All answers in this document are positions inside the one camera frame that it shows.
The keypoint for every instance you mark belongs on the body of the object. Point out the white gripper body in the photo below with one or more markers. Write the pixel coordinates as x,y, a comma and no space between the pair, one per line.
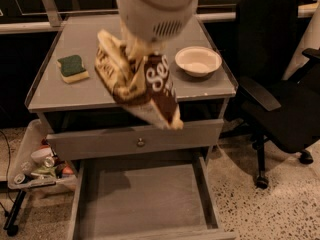
151,15

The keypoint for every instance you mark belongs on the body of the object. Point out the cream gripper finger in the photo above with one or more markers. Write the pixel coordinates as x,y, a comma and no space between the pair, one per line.
136,48

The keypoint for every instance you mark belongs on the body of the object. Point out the brown chip bag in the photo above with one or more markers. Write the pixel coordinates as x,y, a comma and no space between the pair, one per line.
142,87

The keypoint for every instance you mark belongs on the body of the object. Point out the grey drawer cabinet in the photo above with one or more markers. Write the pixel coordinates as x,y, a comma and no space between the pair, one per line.
86,105

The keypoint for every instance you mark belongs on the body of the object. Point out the grey upper drawer with knob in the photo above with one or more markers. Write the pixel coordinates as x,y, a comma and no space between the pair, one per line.
134,140

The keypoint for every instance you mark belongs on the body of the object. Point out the grey open middle drawer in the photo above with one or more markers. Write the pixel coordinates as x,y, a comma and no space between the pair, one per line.
142,199

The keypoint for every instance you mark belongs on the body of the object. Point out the white paper bowl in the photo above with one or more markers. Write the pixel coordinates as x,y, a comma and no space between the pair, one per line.
198,61

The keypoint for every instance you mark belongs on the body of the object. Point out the green yellow sponge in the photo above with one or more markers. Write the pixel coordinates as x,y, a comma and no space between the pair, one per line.
72,69

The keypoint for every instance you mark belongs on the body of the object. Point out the clear plastic bin of items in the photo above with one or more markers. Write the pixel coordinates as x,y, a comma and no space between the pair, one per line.
28,172

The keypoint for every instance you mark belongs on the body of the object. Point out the black office chair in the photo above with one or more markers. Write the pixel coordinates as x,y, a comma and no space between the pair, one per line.
271,108

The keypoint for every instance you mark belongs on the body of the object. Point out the metal railing with bracket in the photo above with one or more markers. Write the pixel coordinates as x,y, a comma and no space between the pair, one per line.
50,10

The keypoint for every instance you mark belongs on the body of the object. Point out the black stand with cable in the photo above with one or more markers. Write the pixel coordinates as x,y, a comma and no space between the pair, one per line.
10,227

